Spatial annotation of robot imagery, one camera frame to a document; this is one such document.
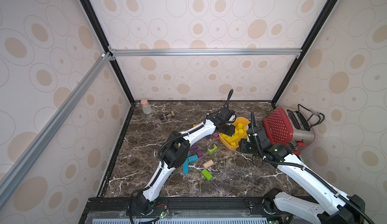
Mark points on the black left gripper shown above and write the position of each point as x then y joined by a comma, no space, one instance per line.
231,130

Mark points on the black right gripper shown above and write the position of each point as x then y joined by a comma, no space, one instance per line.
252,135

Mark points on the green rainbow arch block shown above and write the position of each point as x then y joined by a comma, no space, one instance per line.
213,149

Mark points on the red polka dot toaster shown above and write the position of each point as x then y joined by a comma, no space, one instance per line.
289,127

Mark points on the purple triangle block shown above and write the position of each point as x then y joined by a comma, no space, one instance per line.
193,148

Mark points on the natural wood cylinder block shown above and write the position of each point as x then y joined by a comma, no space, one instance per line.
208,164

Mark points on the teal block right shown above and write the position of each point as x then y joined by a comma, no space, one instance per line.
193,158

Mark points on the green block front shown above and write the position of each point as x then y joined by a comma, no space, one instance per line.
206,174

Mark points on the long teal block front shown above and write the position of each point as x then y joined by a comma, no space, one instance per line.
185,167

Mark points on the clear bottle pink cap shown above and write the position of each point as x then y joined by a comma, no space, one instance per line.
146,107

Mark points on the aluminium frame bar back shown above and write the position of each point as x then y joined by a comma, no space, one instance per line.
204,52

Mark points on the aluminium frame bar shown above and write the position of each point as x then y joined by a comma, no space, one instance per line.
204,52
29,157

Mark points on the aluminium frame bar left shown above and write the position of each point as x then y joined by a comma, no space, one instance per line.
29,157

